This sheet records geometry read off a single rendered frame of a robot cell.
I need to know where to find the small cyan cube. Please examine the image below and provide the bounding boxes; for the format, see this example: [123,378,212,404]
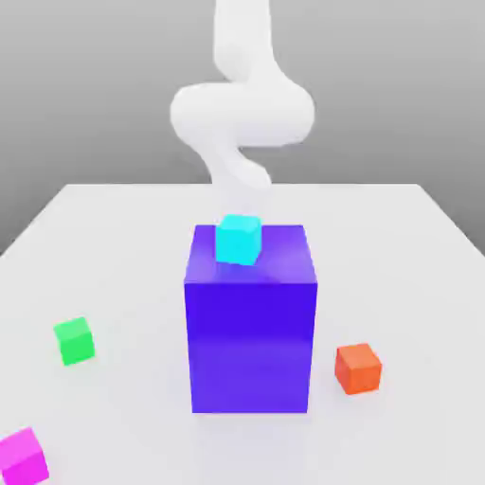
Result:
[214,213,263,267]

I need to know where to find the small orange cube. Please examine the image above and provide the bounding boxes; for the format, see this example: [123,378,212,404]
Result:
[333,342,384,396]

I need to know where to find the small green cube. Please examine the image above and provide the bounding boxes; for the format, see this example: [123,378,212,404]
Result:
[52,316,97,368]

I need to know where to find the small magenta cube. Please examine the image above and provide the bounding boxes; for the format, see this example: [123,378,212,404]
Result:
[0,426,51,485]

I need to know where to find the large purple box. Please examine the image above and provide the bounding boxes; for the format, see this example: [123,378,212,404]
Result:
[183,224,318,415]

